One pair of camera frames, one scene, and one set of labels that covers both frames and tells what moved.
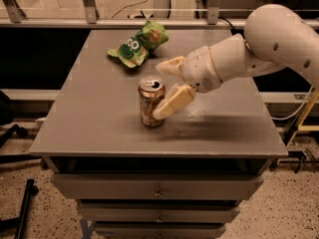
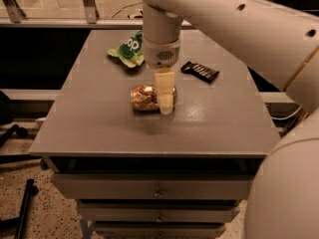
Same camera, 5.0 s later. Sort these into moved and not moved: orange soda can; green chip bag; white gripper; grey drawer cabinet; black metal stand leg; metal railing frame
Moved: orange soda can; white gripper
Not moved: metal railing frame; green chip bag; black metal stand leg; grey drawer cabinet
